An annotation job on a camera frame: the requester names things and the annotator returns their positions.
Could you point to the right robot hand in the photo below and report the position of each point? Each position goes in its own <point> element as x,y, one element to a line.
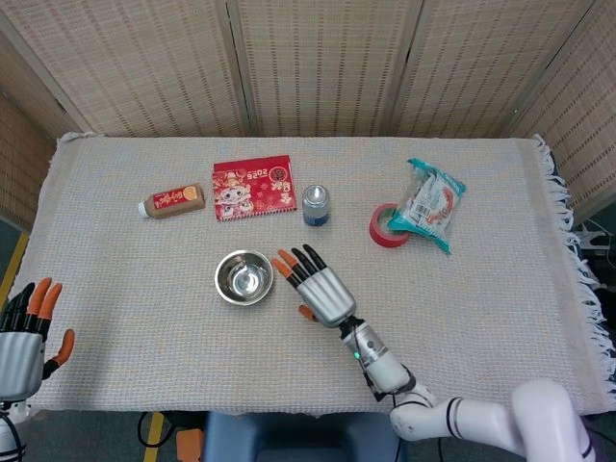
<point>325,298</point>

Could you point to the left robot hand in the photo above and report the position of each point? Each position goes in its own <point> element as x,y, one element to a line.
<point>17,358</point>

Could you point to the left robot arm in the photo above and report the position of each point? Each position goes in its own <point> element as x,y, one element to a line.
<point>9,433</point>

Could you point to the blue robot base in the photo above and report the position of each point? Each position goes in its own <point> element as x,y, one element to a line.
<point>303,440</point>

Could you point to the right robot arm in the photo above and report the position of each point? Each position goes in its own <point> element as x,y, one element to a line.
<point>385,370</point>

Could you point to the red tape roll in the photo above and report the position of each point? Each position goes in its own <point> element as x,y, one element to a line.
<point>380,233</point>

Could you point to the silver blue drink can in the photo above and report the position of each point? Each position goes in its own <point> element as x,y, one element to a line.
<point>315,207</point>

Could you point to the red desk calendar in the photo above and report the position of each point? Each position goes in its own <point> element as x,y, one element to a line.
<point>252,192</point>

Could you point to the teal snack bag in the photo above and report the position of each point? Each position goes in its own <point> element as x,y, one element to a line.
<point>428,207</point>

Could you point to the beige woven tablecloth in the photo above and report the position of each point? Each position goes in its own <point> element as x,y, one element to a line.
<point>192,356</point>

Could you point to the brown drink bottle red label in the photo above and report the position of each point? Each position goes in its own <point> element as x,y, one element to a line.
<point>175,201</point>

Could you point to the orange block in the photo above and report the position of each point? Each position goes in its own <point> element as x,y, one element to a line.
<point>190,445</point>

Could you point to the woven folding screen panel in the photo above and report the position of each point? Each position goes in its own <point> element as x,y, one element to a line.
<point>19,159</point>
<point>481,67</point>
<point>582,120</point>
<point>135,67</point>
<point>327,67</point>

